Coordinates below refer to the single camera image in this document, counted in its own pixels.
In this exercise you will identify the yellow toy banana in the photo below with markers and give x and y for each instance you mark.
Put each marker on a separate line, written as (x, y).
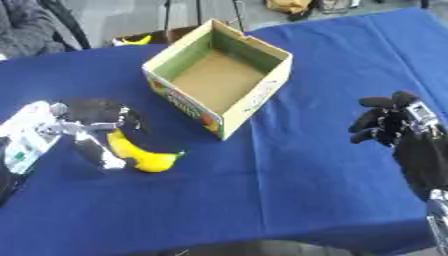
(135, 41)
(143, 157)

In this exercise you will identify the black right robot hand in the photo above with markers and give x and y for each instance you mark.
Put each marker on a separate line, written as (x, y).
(417, 156)

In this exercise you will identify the person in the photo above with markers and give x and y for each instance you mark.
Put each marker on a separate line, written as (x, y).
(29, 26)

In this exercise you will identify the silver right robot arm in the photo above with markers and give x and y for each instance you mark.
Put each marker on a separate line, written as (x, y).
(438, 226)

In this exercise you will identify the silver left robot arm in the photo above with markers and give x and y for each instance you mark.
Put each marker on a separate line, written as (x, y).
(26, 140)

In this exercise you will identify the black tripod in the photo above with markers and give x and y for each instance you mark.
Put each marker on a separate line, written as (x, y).
(198, 11)

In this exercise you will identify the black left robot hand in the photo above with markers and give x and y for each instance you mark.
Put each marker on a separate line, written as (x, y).
(96, 111)

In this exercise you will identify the yellow bag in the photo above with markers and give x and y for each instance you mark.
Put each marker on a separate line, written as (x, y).
(290, 7)

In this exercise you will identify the tan cardboard box green inside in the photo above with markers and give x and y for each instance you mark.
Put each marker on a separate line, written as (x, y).
(219, 80)

